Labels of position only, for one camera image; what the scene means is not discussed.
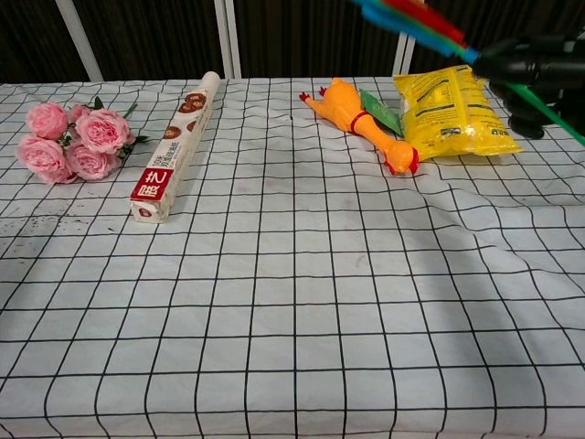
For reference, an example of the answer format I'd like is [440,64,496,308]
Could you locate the checkered tablecloth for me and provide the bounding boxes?
[0,75,585,439]

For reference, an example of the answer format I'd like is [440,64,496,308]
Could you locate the red hand clapper toy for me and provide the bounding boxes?
[350,0,585,146]

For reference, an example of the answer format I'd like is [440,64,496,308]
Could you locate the white slanted frame post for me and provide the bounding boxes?
[392,27,418,77]

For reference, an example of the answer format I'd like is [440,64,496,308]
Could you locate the white vertical frame post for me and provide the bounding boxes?
[215,0,242,79]

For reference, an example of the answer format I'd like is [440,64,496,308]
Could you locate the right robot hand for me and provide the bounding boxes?
[473,34,585,140]

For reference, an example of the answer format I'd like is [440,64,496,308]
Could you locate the green tag card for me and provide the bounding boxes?
[357,87,405,138]

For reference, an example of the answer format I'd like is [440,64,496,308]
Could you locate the orange rubber chicken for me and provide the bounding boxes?
[299,77,420,176]

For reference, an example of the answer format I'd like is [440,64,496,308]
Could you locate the yellow snack bag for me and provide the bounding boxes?
[393,64,524,162]

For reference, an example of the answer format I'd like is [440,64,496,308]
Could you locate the pink rose bouquet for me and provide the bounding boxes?
[15,96,150,186]

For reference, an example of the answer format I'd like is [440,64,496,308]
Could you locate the baking paper box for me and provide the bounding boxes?
[128,70,221,225]

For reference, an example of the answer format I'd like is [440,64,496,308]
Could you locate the white diagonal frame bar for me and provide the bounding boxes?
[55,0,104,82]

